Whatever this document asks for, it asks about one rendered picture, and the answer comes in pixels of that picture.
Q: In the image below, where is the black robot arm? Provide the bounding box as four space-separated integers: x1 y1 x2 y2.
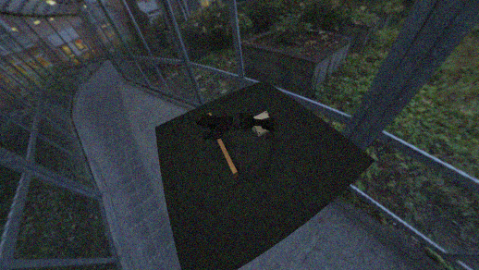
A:
195 113 275 140

